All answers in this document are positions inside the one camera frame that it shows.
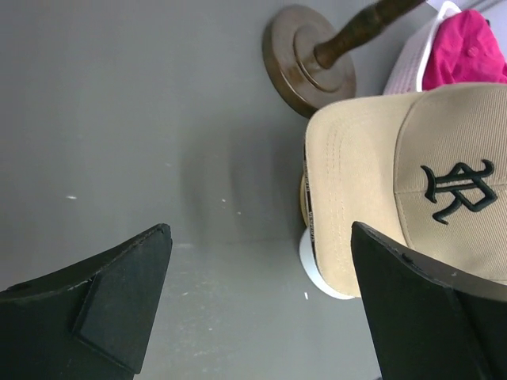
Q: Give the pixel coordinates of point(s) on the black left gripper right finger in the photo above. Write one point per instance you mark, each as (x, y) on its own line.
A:
(428, 320)

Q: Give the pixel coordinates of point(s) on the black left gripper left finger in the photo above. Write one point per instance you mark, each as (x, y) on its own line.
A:
(90, 320)

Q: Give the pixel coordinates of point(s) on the beige cap with black logo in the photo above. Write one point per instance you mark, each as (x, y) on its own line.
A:
(427, 169)

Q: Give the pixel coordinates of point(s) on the pink cap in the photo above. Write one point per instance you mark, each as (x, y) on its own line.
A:
(464, 49)

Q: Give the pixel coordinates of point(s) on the white perforated basket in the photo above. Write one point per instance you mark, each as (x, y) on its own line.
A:
(409, 69)

